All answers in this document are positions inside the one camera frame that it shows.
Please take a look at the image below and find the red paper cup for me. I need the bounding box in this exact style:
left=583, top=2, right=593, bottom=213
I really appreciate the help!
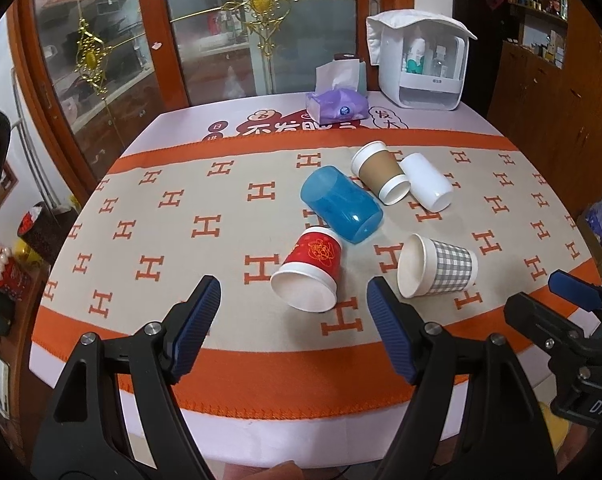
left=269, top=226, right=342, bottom=313

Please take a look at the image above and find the grey checked paper cup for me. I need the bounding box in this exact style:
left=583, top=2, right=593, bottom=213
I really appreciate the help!
left=397, top=233, right=479, bottom=299

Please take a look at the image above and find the white plastic cup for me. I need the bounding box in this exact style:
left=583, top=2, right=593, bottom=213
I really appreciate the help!
left=399, top=153, right=453, bottom=212

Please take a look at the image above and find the brown paper coffee cup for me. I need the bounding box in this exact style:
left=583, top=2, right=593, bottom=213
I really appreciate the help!
left=351, top=141, right=411, bottom=206

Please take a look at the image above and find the blue plastic cup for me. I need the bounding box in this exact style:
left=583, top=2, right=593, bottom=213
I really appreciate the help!
left=300, top=166, right=383, bottom=244

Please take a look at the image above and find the red snack box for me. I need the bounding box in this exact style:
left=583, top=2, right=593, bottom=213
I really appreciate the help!
left=0, top=247, right=31, bottom=301

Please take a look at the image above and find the dark wooden shelf unit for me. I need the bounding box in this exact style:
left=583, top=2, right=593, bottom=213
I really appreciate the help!
left=487, top=0, right=602, bottom=217

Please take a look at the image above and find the white desktop storage cabinet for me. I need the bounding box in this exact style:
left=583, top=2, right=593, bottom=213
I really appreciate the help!
left=366, top=9, right=476, bottom=112

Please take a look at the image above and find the orange beige H-pattern cloth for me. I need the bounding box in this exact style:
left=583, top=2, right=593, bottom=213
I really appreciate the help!
left=30, top=128, right=602, bottom=421

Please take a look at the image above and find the purple tissue pack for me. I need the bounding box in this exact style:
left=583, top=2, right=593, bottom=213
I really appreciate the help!
left=305, top=89, right=368, bottom=126

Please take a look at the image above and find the wooden glass door cabinet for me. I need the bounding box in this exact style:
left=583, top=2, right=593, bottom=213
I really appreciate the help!
left=7, top=0, right=414, bottom=202

